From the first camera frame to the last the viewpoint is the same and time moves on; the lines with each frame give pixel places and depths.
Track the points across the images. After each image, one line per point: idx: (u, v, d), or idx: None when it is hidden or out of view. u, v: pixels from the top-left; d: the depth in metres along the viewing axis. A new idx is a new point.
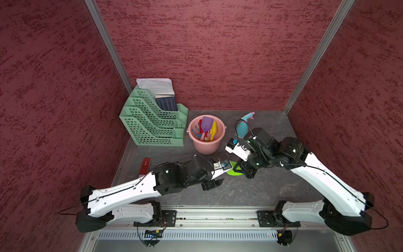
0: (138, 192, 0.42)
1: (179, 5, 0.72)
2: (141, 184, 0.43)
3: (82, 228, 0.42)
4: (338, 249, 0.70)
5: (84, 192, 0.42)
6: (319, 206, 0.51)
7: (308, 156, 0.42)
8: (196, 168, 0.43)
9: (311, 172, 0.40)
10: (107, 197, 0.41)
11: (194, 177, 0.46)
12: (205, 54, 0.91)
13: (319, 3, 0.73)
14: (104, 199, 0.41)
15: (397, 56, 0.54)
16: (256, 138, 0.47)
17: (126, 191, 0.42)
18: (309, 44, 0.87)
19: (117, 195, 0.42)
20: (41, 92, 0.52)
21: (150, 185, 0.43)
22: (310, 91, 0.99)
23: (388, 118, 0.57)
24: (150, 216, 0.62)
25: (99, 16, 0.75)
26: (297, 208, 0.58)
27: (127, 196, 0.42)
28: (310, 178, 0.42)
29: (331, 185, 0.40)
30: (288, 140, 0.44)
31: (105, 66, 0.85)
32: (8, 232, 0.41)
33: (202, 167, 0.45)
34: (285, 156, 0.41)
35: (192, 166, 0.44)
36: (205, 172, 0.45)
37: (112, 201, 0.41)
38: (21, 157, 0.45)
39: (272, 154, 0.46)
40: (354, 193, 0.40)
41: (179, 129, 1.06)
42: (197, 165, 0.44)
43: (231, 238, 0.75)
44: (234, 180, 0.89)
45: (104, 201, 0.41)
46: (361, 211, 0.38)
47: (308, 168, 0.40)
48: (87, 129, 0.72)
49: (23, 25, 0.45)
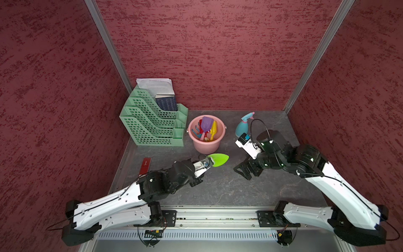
0: (124, 202, 0.44)
1: (179, 5, 0.72)
2: (126, 194, 0.45)
3: (70, 241, 0.43)
4: (338, 249, 0.70)
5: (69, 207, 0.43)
6: (328, 212, 0.50)
7: (326, 166, 0.40)
8: (176, 175, 0.45)
9: (329, 184, 0.39)
10: (92, 210, 0.43)
11: (177, 183, 0.49)
12: (205, 54, 0.91)
13: (319, 3, 0.73)
14: (88, 212, 0.42)
15: (397, 56, 0.54)
16: (274, 142, 0.44)
17: (112, 203, 0.44)
18: (309, 44, 0.87)
19: (102, 207, 0.43)
20: (41, 92, 0.52)
21: (134, 195, 0.45)
22: (310, 91, 0.99)
23: (388, 119, 0.57)
24: (146, 216, 0.62)
25: (99, 16, 0.75)
26: (300, 211, 0.58)
27: (112, 208, 0.43)
28: (326, 188, 0.41)
29: (349, 198, 0.39)
30: (306, 148, 0.42)
31: (105, 66, 0.85)
32: (8, 232, 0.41)
33: (182, 174, 0.46)
34: (301, 164, 0.40)
35: (172, 172, 0.47)
36: (186, 175, 0.46)
37: (96, 214, 0.42)
38: (21, 157, 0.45)
39: (287, 161, 0.44)
40: (370, 206, 0.39)
41: (179, 129, 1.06)
42: (177, 171, 0.46)
43: (231, 238, 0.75)
44: (234, 180, 0.89)
45: (89, 214, 0.42)
46: (376, 224, 0.37)
47: (327, 178, 0.39)
48: (87, 129, 0.72)
49: (23, 25, 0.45)
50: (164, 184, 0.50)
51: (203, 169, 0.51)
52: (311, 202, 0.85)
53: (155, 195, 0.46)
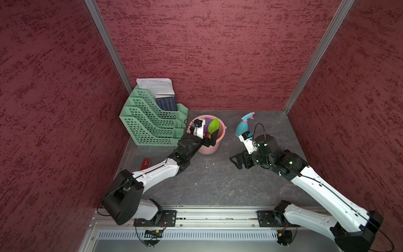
0: (169, 166, 0.57)
1: (179, 5, 0.72)
2: (168, 162, 0.59)
3: (129, 205, 0.43)
4: (338, 249, 0.71)
5: (122, 176, 0.45)
6: (332, 221, 0.49)
7: (305, 169, 0.48)
8: (183, 147, 0.60)
9: (307, 182, 0.46)
10: (150, 172, 0.51)
11: (189, 151, 0.65)
12: (205, 54, 0.91)
13: (319, 3, 0.73)
14: (148, 175, 0.50)
15: (397, 56, 0.54)
16: (267, 144, 0.52)
17: (159, 168, 0.54)
18: (309, 44, 0.87)
19: (156, 170, 0.53)
20: (41, 92, 0.52)
21: (173, 161, 0.61)
22: (310, 91, 0.99)
23: (388, 118, 0.57)
24: (155, 207, 0.64)
25: (99, 16, 0.75)
26: (302, 214, 0.58)
27: (162, 170, 0.54)
28: (306, 188, 0.47)
29: (325, 195, 0.43)
30: (292, 154, 0.51)
31: (105, 66, 0.85)
32: (8, 232, 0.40)
33: (188, 144, 0.61)
34: (283, 167, 0.49)
35: (182, 147, 0.61)
36: (192, 143, 0.62)
37: (155, 175, 0.51)
38: (21, 157, 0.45)
39: (274, 163, 0.54)
40: (355, 208, 0.41)
41: (179, 129, 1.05)
42: (183, 145, 0.60)
43: (231, 238, 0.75)
44: (234, 180, 0.89)
45: (149, 175, 0.50)
46: (362, 226, 0.39)
47: (304, 177, 0.46)
48: (87, 129, 0.72)
49: (24, 25, 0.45)
50: (182, 157, 0.67)
51: (199, 128, 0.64)
52: (309, 202, 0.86)
53: (181, 165, 0.63)
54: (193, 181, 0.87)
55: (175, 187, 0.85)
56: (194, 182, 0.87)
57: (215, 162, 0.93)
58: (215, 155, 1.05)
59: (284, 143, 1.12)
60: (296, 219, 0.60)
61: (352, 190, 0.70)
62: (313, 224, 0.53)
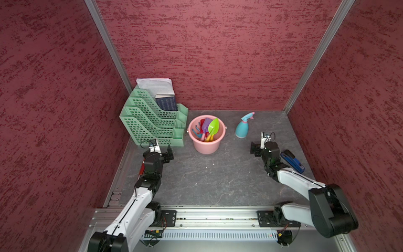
0: (142, 198, 0.55)
1: (179, 5, 0.72)
2: (139, 195, 0.56)
3: None
4: (338, 249, 0.70)
5: (96, 240, 0.41)
6: None
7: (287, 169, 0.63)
8: (151, 164, 0.61)
9: (283, 172, 0.62)
10: (125, 218, 0.47)
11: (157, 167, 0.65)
12: (205, 54, 0.91)
13: (319, 3, 0.73)
14: (124, 219, 0.47)
15: (397, 56, 0.54)
16: (271, 151, 0.68)
17: (133, 206, 0.51)
18: (309, 43, 0.87)
19: (130, 211, 0.50)
20: (41, 92, 0.52)
21: (144, 190, 0.58)
22: (310, 91, 0.99)
23: (388, 118, 0.57)
24: (151, 211, 0.64)
25: (99, 16, 0.75)
26: (295, 206, 0.60)
27: (136, 207, 0.51)
28: (284, 177, 0.61)
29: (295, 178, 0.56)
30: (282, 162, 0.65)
31: (105, 66, 0.85)
32: (8, 232, 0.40)
33: (154, 159, 0.63)
34: (272, 171, 0.67)
35: (150, 165, 0.61)
36: (157, 157, 0.64)
37: (131, 216, 0.49)
38: (21, 157, 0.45)
39: (269, 165, 0.71)
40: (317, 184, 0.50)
41: (179, 129, 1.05)
42: (150, 162, 0.61)
43: (231, 238, 0.79)
44: (234, 180, 0.89)
45: (126, 220, 0.47)
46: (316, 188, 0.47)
47: (282, 171, 0.62)
48: (87, 129, 0.72)
49: (24, 25, 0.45)
50: (152, 177, 0.65)
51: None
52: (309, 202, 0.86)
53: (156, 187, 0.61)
54: (193, 181, 0.87)
55: (175, 187, 0.85)
56: (194, 182, 0.87)
57: (215, 162, 0.93)
58: (215, 155, 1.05)
59: (284, 143, 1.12)
60: (291, 212, 0.61)
61: (352, 191, 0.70)
62: (303, 216, 0.54)
